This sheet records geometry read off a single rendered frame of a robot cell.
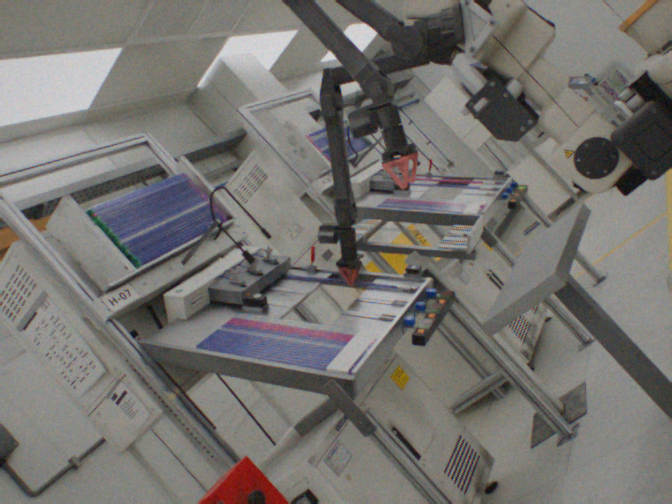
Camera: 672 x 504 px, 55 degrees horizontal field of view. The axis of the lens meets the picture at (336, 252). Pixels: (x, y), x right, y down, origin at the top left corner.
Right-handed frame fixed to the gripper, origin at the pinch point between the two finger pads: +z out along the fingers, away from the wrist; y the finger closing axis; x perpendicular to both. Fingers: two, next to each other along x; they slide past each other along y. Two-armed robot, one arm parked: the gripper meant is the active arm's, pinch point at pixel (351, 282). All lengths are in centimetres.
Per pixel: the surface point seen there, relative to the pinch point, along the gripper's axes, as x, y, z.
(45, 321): -82, 60, -4
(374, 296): 11.4, 7.4, 1.0
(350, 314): 9.2, 22.4, 0.8
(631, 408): 92, -7, 38
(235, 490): 15, 99, 6
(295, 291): -16.8, 10.7, 0.6
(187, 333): -34, 49, 0
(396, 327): 26.4, 27.5, 0.7
